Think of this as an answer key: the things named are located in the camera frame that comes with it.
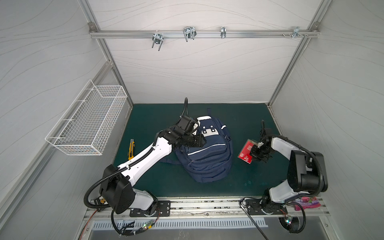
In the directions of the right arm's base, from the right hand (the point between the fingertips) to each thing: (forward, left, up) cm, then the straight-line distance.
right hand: (254, 154), depth 91 cm
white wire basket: (-6, +88, +32) cm, 93 cm away
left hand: (-2, +31, +19) cm, 36 cm away
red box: (0, +6, -1) cm, 6 cm away
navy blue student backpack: (-10, +27, +8) cm, 30 cm away
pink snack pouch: (-25, -21, 0) cm, 33 cm away
